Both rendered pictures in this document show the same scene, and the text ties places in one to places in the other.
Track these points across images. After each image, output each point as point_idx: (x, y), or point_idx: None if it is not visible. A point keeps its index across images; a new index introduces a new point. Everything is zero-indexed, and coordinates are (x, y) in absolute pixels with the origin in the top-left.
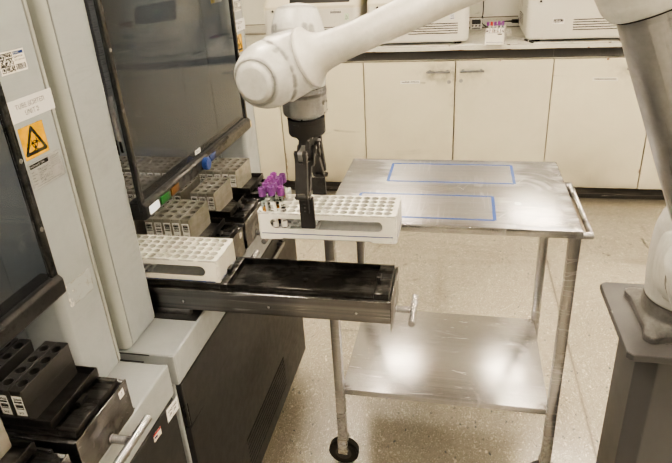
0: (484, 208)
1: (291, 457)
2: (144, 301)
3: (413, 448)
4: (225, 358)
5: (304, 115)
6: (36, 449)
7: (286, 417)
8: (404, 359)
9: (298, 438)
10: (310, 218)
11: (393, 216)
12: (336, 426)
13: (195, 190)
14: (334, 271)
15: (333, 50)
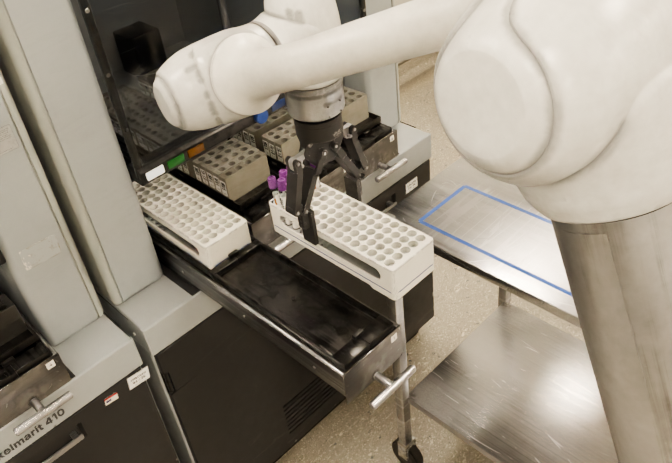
0: None
1: (358, 431)
2: (144, 261)
3: None
4: (246, 330)
5: (299, 117)
6: None
7: (380, 384)
8: (500, 392)
9: (377, 414)
10: (310, 233)
11: (390, 270)
12: (423, 420)
13: (271, 132)
14: (331, 300)
15: (252, 83)
